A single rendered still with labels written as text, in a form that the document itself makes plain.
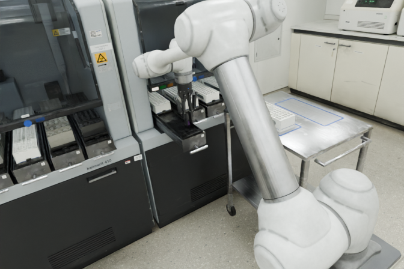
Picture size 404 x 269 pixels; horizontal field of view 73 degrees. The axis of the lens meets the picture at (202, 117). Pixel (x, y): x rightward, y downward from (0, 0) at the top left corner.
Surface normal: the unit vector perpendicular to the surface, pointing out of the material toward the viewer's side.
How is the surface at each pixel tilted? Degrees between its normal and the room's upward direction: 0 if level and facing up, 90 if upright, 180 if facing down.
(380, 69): 90
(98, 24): 90
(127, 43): 90
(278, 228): 59
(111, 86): 90
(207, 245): 0
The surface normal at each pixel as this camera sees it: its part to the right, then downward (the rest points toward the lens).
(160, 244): -0.07, -0.89
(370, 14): -0.86, 0.28
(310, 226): 0.30, -0.23
